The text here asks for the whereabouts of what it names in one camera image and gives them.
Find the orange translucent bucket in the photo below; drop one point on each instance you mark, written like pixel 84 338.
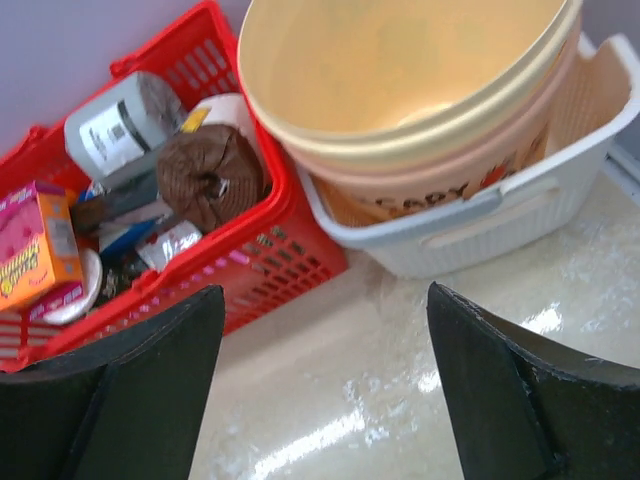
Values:
pixel 350 81

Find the white perforated storage basket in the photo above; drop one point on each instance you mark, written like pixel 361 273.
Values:
pixel 599 99

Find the orange printed inner bucket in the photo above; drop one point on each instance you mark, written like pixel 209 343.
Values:
pixel 387 183

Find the red plastic shopping basket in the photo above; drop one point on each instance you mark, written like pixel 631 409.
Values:
pixel 264 258

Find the pink yellow snack box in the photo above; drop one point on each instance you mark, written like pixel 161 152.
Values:
pixel 39 252

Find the dark flat box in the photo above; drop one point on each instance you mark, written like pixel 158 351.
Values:
pixel 136 201

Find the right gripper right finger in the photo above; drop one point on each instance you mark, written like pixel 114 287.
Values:
pixel 523 406

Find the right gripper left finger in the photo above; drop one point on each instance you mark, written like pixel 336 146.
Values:
pixel 128 406

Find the grey white device box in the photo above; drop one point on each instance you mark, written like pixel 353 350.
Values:
pixel 115 136

